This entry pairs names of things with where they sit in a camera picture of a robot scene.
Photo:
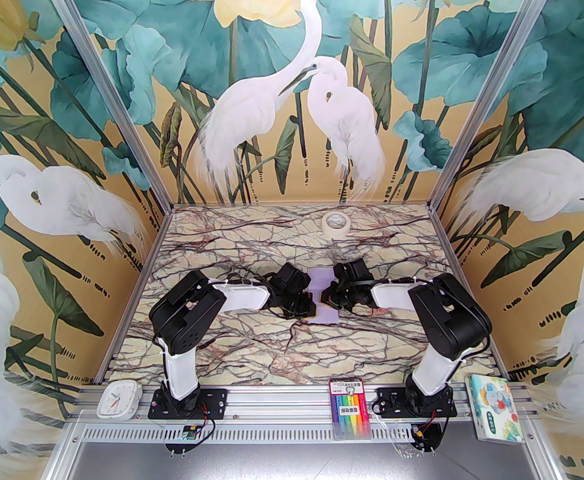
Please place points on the coloured marker pen pack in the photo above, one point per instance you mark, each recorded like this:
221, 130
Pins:
351, 410

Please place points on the white square alarm clock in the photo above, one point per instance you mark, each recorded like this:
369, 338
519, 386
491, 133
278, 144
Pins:
119, 400

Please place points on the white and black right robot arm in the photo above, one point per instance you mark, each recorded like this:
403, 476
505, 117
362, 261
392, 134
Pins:
434, 373

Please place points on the aluminium frame rail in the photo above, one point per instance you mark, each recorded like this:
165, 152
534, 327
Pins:
281, 400

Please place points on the aluminium frame post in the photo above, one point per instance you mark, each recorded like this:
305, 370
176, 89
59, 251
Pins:
111, 88
490, 88

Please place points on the lilac paper sheet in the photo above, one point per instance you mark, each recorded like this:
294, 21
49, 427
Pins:
323, 280

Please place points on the small green circuit board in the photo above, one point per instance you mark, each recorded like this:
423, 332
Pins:
189, 433

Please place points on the black mounting bracket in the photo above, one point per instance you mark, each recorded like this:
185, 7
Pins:
432, 445

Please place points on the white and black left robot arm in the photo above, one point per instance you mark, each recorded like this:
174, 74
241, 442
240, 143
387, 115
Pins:
179, 373

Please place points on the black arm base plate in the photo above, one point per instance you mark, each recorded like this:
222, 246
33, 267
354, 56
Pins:
216, 398
387, 400

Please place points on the yellow power connector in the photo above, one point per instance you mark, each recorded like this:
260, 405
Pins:
421, 434

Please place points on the aluminium table side rail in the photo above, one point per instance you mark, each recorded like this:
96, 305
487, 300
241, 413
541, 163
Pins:
154, 248
447, 248

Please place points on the white masking tape roll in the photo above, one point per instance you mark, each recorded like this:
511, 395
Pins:
336, 231

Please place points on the cartoon printed tissue pack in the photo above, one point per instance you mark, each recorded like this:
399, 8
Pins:
494, 410

